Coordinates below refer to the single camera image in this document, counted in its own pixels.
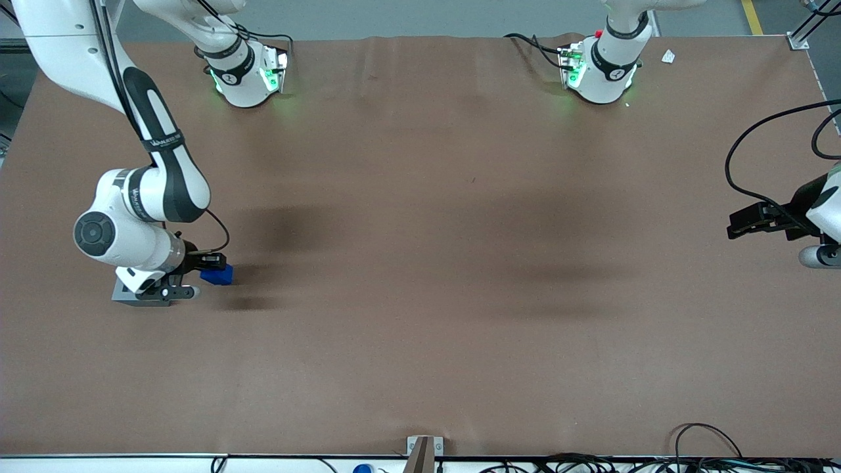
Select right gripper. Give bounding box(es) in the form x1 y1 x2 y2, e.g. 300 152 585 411
116 242 229 296

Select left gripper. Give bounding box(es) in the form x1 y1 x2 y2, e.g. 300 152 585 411
726 164 841 245

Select gray square base block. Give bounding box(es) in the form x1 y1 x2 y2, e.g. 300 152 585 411
111 279 173 307

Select paper table cover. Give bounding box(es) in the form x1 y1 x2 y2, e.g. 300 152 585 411
0 33 841 458

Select long black looped cable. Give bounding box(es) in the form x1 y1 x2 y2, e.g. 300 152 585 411
725 99 841 227

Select short black curved cable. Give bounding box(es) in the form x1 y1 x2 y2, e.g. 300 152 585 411
811 108 841 161

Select aluminium frame post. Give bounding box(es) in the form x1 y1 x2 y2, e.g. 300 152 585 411
787 0 841 52

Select black cable loop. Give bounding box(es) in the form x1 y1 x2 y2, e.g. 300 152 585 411
674 423 744 462

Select black arm base cable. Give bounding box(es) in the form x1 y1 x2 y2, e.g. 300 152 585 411
503 32 568 70
200 0 294 63

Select brown camera post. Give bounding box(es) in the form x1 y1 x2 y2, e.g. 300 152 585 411
403 436 436 473

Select black cable bundle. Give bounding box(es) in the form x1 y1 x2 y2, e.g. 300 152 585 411
478 451 841 473

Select gray metal bracket plate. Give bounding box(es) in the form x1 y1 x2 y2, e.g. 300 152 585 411
407 435 445 457

